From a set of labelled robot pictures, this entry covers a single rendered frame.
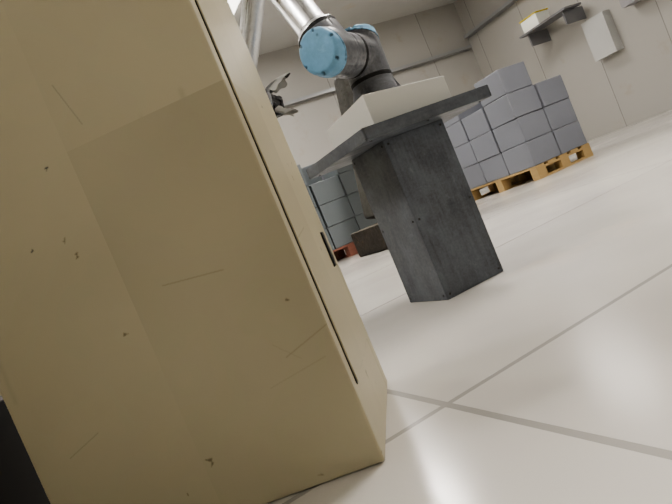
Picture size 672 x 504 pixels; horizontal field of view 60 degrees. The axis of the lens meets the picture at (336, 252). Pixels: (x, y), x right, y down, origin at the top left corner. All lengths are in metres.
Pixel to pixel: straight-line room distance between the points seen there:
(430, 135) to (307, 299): 1.21
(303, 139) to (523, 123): 5.34
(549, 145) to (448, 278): 4.47
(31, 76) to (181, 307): 0.43
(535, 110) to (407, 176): 4.48
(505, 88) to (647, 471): 5.59
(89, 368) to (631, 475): 0.78
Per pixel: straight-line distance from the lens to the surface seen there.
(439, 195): 1.98
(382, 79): 2.06
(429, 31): 12.72
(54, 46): 1.05
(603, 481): 0.74
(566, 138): 6.50
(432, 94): 2.01
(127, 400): 1.02
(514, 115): 6.15
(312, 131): 10.77
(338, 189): 6.23
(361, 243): 5.33
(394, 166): 1.92
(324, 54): 1.93
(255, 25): 2.40
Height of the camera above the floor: 0.37
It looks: 2 degrees down
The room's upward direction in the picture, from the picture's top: 23 degrees counter-clockwise
